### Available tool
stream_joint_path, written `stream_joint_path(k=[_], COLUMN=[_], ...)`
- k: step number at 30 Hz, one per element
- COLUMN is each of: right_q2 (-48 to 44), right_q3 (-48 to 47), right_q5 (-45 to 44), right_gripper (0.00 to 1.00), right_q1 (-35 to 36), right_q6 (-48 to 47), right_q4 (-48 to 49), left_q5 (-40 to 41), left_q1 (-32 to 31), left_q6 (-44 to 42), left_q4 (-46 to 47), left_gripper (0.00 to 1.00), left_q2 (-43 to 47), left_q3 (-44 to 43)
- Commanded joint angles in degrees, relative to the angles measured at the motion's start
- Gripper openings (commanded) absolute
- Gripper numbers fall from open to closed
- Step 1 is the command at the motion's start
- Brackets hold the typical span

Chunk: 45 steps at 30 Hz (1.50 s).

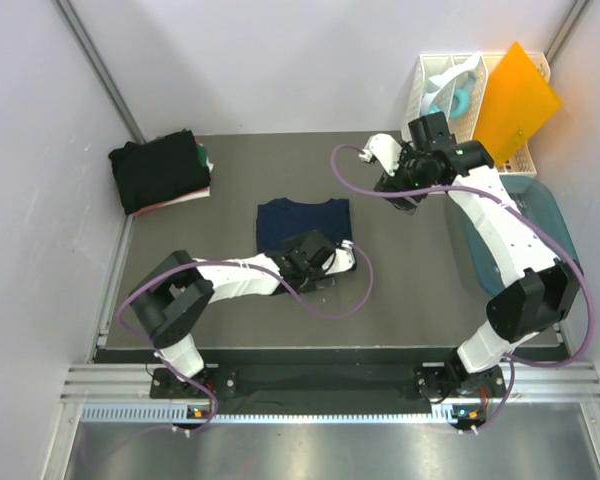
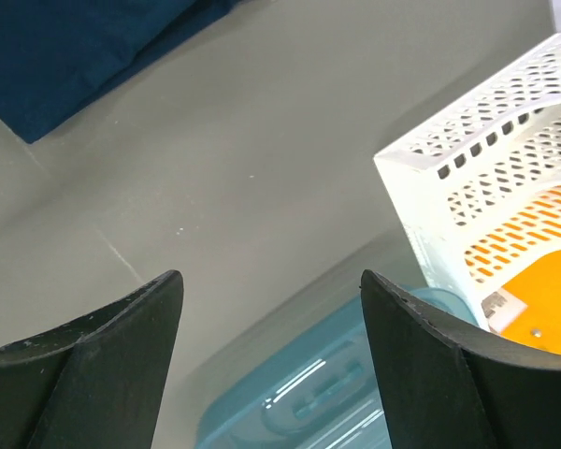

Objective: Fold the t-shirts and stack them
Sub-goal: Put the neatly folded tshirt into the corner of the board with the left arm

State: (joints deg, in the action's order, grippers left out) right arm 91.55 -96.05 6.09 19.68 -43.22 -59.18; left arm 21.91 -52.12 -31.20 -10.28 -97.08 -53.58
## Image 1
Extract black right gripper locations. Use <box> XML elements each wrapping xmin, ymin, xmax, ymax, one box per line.
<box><xmin>374</xmin><ymin>142</ymin><xmax>438</xmax><ymax>215</ymax></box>

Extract navy blue t shirt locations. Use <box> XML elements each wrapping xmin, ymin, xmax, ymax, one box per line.
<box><xmin>255</xmin><ymin>198</ymin><xmax>353</xmax><ymax>254</ymax></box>

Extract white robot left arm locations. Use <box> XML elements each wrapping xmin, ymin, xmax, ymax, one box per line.
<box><xmin>129</xmin><ymin>231</ymin><xmax>355</xmax><ymax>397</ymax></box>

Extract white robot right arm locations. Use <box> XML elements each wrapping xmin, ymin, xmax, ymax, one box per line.
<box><xmin>360</xmin><ymin>113</ymin><xmax>579</xmax><ymax>396</ymax></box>

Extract teal headphones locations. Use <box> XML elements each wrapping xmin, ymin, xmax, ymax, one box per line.
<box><xmin>420</xmin><ymin>52</ymin><xmax>484</xmax><ymax>120</ymax></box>

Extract white slotted file organizer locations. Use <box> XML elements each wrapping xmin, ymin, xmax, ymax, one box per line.
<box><xmin>402</xmin><ymin>51</ymin><xmax>553</xmax><ymax>176</ymax></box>

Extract translucent teal plastic bin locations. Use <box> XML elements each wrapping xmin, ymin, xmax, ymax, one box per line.
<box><xmin>463</xmin><ymin>174</ymin><xmax>581</xmax><ymax>296</ymax></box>

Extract orange plastic folder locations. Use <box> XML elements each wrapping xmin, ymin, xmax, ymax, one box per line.
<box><xmin>473</xmin><ymin>42</ymin><xmax>562</xmax><ymax>175</ymax></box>

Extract folded red t shirt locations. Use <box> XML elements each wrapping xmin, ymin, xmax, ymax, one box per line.
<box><xmin>133</xmin><ymin>187</ymin><xmax>211</xmax><ymax>216</ymax></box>

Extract folded green t shirt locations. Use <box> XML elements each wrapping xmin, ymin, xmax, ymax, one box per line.
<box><xmin>151</xmin><ymin>129</ymin><xmax>214</xmax><ymax>172</ymax></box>

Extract folded black t shirt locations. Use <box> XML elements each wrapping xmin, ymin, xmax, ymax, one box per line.
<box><xmin>108</xmin><ymin>130</ymin><xmax>211</xmax><ymax>215</ymax></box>

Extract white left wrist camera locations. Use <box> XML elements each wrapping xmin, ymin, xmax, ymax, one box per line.
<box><xmin>324</xmin><ymin>240</ymin><xmax>356</xmax><ymax>275</ymax></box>

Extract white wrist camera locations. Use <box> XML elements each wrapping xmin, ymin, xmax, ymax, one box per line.
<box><xmin>324</xmin><ymin>240</ymin><xmax>356</xmax><ymax>275</ymax></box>
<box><xmin>358</xmin><ymin>133</ymin><xmax>402</xmax><ymax>177</ymax></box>

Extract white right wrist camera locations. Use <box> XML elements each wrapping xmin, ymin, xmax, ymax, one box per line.
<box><xmin>358</xmin><ymin>133</ymin><xmax>402</xmax><ymax>177</ymax></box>

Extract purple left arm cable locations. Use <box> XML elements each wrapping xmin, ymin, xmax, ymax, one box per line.
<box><xmin>115</xmin><ymin>243</ymin><xmax>375</xmax><ymax>436</ymax></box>

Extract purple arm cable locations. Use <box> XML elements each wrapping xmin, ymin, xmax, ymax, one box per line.
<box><xmin>115</xmin><ymin>243</ymin><xmax>375</xmax><ymax>436</ymax></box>
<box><xmin>330</xmin><ymin>144</ymin><xmax>597</xmax><ymax>434</ymax></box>

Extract right aluminium corner post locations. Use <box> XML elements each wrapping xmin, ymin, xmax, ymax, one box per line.
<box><xmin>544</xmin><ymin>0</ymin><xmax>594</xmax><ymax>66</ymax></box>

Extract aluminium corner post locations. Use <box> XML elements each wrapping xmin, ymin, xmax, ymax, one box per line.
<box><xmin>51</xmin><ymin>0</ymin><xmax>146</xmax><ymax>143</ymax></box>
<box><xmin>544</xmin><ymin>0</ymin><xmax>594</xmax><ymax>66</ymax></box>

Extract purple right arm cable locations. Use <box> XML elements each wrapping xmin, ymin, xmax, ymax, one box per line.
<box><xmin>330</xmin><ymin>144</ymin><xmax>597</xmax><ymax>434</ymax></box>

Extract aluminium frame rail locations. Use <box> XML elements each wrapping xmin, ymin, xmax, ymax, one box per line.
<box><xmin>43</xmin><ymin>349</ymin><xmax>600</xmax><ymax>479</ymax></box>

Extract left aluminium corner post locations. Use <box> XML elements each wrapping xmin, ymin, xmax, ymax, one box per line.
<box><xmin>51</xmin><ymin>0</ymin><xmax>146</xmax><ymax>143</ymax></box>

